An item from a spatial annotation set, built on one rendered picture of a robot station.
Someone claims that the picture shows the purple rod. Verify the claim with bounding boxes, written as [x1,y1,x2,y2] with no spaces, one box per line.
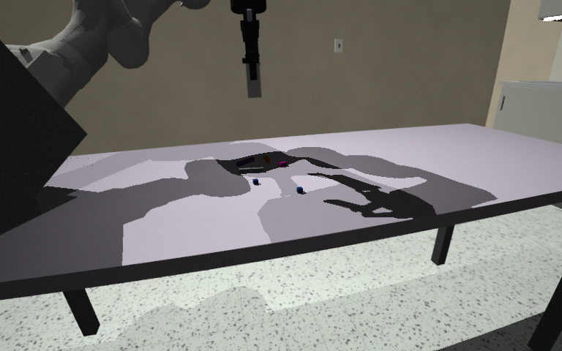
[236,157,255,167]

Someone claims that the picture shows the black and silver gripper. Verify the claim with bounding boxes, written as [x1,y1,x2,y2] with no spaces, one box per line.
[231,0,266,98]

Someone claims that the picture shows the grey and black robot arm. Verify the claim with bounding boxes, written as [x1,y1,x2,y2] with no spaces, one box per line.
[6,0,211,108]

